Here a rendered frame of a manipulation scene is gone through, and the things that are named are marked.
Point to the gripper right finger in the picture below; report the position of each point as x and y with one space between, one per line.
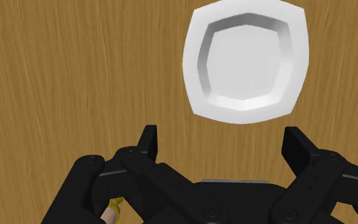
318 176

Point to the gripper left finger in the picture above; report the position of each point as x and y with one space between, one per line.
141 173

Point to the yellow and pink figure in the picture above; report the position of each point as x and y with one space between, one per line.
113 211

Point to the white square plate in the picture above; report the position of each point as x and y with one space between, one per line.
245 60

